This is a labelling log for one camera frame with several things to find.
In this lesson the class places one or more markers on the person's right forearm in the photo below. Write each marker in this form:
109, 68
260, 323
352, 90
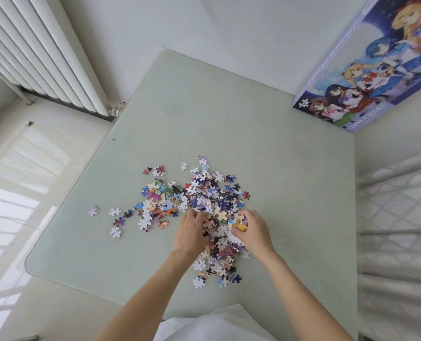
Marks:
302, 298

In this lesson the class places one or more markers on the person's right hand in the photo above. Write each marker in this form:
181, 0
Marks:
258, 234

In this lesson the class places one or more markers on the person's left hand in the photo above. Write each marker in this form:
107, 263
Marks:
191, 234

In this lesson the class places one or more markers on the grey patterned curtain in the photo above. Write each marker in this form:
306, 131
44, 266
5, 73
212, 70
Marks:
398, 245

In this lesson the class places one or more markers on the pile of puzzle pieces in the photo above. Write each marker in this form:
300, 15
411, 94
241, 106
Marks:
167, 198

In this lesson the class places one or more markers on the white radiator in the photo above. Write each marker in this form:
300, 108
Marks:
43, 49

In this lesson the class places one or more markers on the cartoon print puzzle box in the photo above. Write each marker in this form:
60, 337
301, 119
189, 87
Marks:
356, 74

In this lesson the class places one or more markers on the person's white shirt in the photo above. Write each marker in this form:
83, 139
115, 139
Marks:
217, 326

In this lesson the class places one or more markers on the person's left forearm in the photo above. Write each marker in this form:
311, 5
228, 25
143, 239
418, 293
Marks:
146, 298

